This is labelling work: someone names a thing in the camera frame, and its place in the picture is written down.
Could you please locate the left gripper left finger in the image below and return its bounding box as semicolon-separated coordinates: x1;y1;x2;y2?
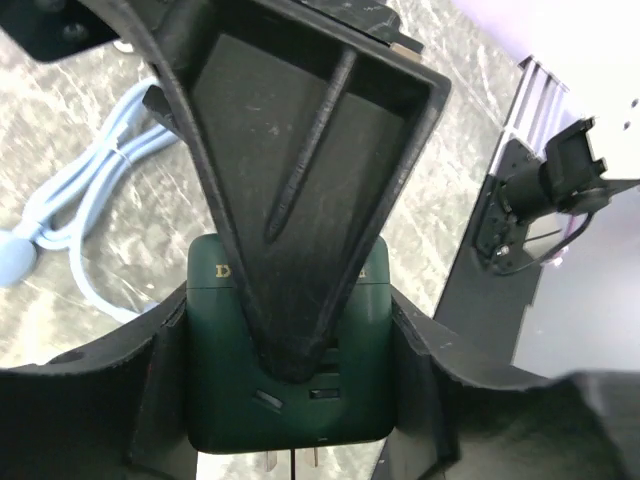
1;286;197;479

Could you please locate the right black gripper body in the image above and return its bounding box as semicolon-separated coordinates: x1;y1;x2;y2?
1;0;119;63

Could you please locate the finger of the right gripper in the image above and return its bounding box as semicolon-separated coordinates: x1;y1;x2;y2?
79;0;453;384

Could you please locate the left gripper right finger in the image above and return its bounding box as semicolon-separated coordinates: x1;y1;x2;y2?
372;293;639;479

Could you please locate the dark green cube adapter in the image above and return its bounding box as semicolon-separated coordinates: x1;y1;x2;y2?
185;232;397;476

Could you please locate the light blue long power strip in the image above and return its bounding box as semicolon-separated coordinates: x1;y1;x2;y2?
1;77;178;324

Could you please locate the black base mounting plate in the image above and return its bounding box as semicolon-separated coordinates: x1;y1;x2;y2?
379;139;551;480

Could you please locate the aluminium rail frame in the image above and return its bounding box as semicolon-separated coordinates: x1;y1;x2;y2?
489;56;568;175

